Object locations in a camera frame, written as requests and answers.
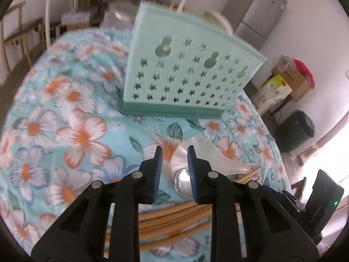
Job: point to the brown cardboard box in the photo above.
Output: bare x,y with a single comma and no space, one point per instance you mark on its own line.
86,1

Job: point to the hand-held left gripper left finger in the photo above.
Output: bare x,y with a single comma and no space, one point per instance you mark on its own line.
158,169

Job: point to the metal spoon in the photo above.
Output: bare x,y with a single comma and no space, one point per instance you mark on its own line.
183,182

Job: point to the floral blue tablecloth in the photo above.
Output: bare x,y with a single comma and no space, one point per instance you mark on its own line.
68,128

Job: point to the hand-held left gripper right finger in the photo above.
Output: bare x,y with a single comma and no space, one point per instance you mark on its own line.
192,174

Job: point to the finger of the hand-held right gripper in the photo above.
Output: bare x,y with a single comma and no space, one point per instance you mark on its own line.
283,196

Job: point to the silver flat box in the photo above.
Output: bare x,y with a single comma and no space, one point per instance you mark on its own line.
75,18

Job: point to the large open cardboard box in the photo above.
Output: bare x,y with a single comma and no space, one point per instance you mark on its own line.
294,80

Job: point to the pale green plastic chair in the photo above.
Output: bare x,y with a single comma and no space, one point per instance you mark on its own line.
218,19

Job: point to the translucent white plastic spoon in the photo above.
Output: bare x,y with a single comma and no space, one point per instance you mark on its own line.
212,152

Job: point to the black trash bin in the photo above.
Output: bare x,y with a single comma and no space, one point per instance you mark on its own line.
297,128

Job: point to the grey refrigerator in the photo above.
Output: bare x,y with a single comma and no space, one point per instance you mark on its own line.
259,11

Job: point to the grey metal pot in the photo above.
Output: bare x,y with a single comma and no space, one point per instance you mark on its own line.
120,11

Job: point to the yellow green printed box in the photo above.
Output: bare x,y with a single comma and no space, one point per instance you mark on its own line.
275,87

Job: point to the red plastic bag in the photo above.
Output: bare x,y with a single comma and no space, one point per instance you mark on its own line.
303,68

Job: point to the wooden chair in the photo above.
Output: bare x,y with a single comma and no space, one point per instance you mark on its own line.
19,35

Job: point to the mint green perforated utensil holder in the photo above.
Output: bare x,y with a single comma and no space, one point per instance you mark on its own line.
190,68

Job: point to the bamboo chopstick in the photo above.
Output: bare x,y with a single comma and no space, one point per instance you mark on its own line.
174,228
174,210
174,218
174,240

